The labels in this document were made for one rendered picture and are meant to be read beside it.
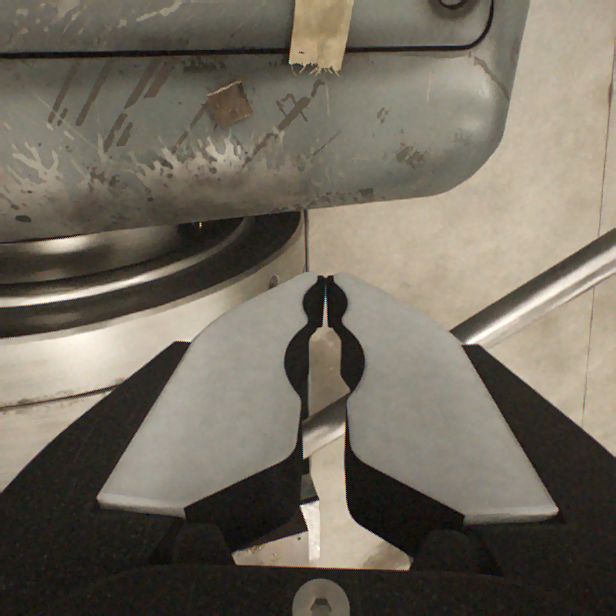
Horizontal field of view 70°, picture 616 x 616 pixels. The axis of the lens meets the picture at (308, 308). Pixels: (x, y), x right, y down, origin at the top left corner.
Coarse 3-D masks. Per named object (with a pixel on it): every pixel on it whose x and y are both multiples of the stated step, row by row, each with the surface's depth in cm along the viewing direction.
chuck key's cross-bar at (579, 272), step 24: (600, 240) 13; (576, 264) 13; (600, 264) 13; (528, 288) 14; (552, 288) 14; (576, 288) 13; (480, 312) 14; (504, 312) 14; (528, 312) 14; (456, 336) 14; (480, 336) 14; (504, 336) 14; (336, 408) 16; (312, 432) 16; (336, 432) 16
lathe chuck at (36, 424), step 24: (0, 408) 20; (24, 408) 20; (48, 408) 20; (72, 408) 21; (0, 432) 20; (24, 432) 21; (48, 432) 21; (0, 456) 21; (24, 456) 21; (0, 480) 22
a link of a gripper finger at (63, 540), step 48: (144, 384) 8; (96, 432) 7; (48, 480) 6; (96, 480) 6; (0, 528) 6; (48, 528) 6; (96, 528) 6; (144, 528) 6; (0, 576) 5; (48, 576) 5; (96, 576) 5
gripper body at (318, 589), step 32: (192, 544) 5; (224, 544) 5; (448, 544) 5; (128, 576) 5; (160, 576) 5; (192, 576) 5; (224, 576) 5; (256, 576) 5; (288, 576) 5; (320, 576) 5; (352, 576) 5; (384, 576) 5; (416, 576) 5; (448, 576) 5; (480, 576) 5; (64, 608) 5; (96, 608) 5; (128, 608) 5; (160, 608) 5; (192, 608) 4; (224, 608) 4; (256, 608) 4; (288, 608) 4; (320, 608) 5; (352, 608) 4; (384, 608) 4; (416, 608) 4; (448, 608) 4; (480, 608) 4; (512, 608) 4; (544, 608) 4; (576, 608) 4
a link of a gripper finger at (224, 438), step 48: (288, 288) 11; (240, 336) 9; (288, 336) 9; (192, 384) 8; (240, 384) 8; (288, 384) 8; (144, 432) 7; (192, 432) 7; (240, 432) 7; (288, 432) 7; (144, 480) 6; (192, 480) 6; (240, 480) 6; (288, 480) 7; (240, 528) 7
